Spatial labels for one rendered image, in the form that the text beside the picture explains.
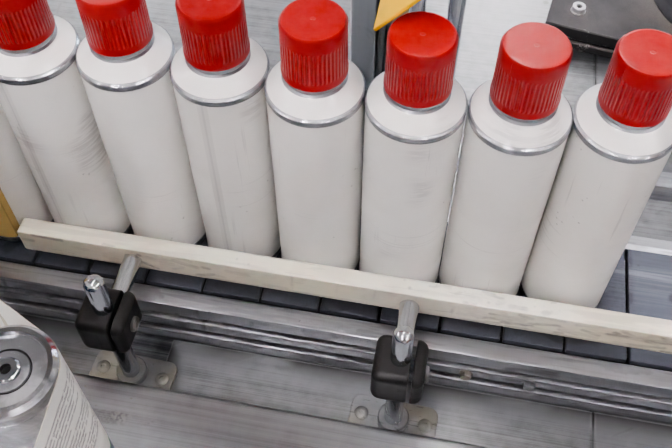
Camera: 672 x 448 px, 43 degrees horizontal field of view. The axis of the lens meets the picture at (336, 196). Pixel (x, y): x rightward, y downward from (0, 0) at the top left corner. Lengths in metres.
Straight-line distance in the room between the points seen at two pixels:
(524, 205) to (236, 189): 0.16
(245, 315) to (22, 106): 0.19
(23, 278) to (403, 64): 0.31
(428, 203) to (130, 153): 0.17
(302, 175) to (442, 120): 0.08
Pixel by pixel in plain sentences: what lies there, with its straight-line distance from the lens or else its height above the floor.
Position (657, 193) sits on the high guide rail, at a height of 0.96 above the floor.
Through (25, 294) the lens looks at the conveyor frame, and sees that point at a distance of 0.61.
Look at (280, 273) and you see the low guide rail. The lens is 0.52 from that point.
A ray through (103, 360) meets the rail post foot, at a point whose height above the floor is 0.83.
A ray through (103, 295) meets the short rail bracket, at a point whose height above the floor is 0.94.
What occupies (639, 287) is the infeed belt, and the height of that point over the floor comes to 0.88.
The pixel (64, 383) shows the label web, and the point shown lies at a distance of 0.34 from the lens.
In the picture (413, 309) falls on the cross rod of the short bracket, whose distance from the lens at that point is 0.51.
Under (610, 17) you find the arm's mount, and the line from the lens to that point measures 0.79.
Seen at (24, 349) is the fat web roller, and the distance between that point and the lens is 0.34.
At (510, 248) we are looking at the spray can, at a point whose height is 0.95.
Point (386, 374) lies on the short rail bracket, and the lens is 0.48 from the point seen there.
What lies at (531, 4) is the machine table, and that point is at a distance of 0.83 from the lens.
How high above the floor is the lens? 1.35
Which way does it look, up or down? 53 degrees down
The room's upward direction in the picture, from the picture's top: straight up
